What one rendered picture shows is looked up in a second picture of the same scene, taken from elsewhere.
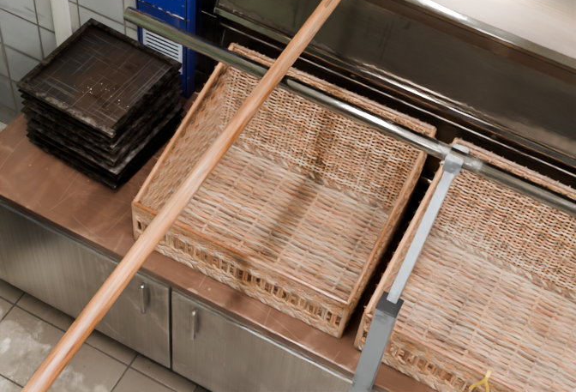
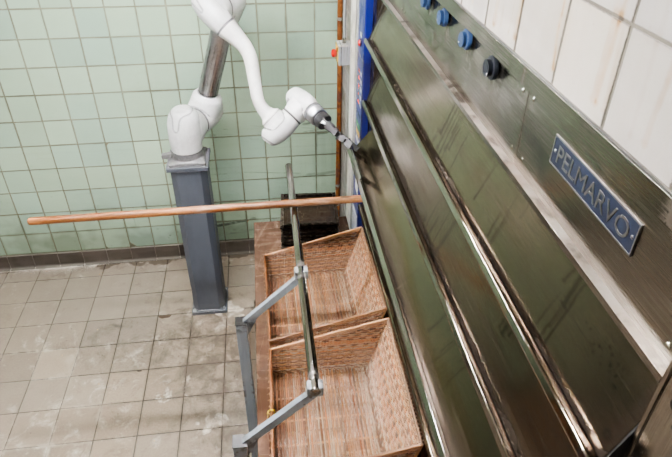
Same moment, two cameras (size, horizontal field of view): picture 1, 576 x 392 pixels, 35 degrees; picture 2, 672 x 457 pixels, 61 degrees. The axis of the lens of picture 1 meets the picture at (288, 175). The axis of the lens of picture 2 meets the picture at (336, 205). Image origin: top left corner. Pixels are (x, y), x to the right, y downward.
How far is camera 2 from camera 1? 1.75 m
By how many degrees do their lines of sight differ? 47
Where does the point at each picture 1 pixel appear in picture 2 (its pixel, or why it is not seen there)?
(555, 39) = (392, 256)
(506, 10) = (389, 233)
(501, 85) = not seen: hidden behind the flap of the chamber
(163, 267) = (259, 293)
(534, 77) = not seen: hidden behind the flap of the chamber
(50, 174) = (275, 241)
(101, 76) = (309, 210)
